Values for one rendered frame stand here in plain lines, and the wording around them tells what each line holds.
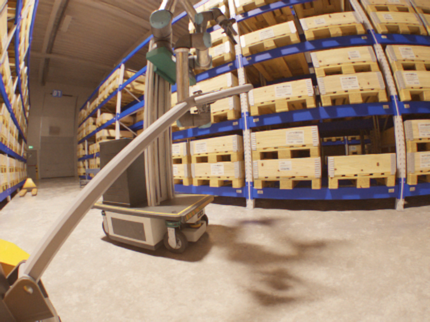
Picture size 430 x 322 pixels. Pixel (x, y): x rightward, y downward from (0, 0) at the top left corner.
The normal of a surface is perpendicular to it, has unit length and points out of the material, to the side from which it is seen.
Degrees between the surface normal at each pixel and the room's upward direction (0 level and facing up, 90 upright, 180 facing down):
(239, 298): 0
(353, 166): 90
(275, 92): 90
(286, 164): 90
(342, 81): 90
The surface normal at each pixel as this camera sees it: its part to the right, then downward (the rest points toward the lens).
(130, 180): 0.96, -0.05
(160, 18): 0.15, 0.07
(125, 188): -0.26, 0.01
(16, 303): 0.82, -0.04
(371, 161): -0.58, 0.03
